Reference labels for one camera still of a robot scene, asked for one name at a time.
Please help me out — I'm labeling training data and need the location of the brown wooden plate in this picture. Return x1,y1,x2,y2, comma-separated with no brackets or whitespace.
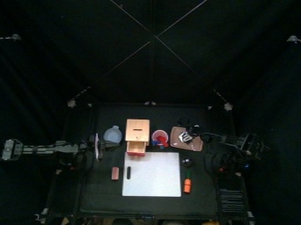
170,126,205,152

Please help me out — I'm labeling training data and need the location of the white cutting board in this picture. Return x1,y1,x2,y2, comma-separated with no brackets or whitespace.
122,151,182,198

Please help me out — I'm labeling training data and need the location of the black printed label plate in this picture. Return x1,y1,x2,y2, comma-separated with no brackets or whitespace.
217,187,247,216

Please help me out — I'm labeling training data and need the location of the grey bowl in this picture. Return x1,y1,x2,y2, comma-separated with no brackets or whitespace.
102,125,123,145

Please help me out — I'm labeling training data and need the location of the small metal measuring cup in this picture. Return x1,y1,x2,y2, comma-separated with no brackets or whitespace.
181,156,195,168

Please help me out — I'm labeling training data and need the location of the wooden box with red drawer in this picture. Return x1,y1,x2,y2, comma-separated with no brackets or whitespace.
124,118,151,156

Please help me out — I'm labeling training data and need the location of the red plastic cup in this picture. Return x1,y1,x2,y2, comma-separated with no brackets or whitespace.
150,129,170,149

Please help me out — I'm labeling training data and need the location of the salmon nigiri toy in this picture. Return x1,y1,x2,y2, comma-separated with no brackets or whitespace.
111,166,122,181

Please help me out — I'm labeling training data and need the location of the orange toy carrot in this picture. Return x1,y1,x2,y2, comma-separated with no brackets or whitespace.
182,171,193,194

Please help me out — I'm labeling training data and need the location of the red utensil handle with hole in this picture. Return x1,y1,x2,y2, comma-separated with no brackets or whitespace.
156,135,170,149

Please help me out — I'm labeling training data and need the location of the thin diagonal brace wire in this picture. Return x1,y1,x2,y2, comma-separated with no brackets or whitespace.
107,0,230,106
69,0,209,102

